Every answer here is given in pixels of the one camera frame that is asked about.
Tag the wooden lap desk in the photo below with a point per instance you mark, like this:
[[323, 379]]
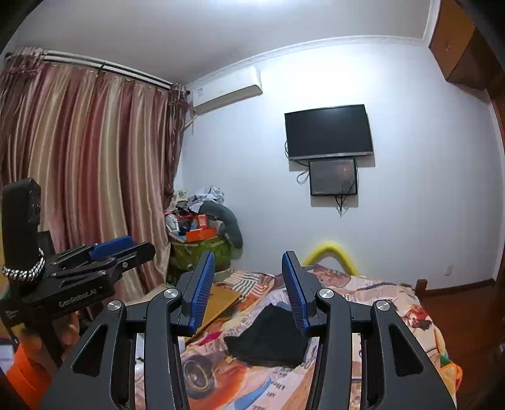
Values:
[[220, 300]]

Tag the orange box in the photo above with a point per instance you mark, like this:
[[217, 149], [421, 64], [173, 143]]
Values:
[[200, 234]]

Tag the white air conditioner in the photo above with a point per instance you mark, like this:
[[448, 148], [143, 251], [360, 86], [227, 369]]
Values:
[[210, 94]]

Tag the black pants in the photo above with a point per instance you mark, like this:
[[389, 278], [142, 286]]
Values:
[[271, 340]]

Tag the newspaper print bed blanket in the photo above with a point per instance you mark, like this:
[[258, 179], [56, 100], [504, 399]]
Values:
[[216, 380]]

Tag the wooden upper cabinet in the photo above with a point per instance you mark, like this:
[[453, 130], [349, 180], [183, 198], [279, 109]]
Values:
[[462, 53]]

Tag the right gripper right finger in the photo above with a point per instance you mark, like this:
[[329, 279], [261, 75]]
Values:
[[302, 288]]

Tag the pink striped curtain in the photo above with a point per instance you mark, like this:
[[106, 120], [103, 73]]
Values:
[[104, 149]]

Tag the small wall mounted monitor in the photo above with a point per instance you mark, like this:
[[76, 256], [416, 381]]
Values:
[[333, 177]]

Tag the grey neck pillow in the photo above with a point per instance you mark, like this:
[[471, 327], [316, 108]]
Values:
[[229, 224]]

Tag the wall mounted black television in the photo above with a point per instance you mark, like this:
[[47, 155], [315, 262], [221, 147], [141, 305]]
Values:
[[319, 133]]

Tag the green patterned storage box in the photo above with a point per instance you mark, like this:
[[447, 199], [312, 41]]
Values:
[[185, 256]]

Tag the left hand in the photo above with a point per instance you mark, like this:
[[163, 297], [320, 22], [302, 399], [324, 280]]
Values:
[[32, 341]]

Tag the yellow curved headboard pad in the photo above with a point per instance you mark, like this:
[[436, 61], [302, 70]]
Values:
[[334, 250]]

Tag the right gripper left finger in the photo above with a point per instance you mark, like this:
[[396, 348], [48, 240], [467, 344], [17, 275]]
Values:
[[195, 288]]

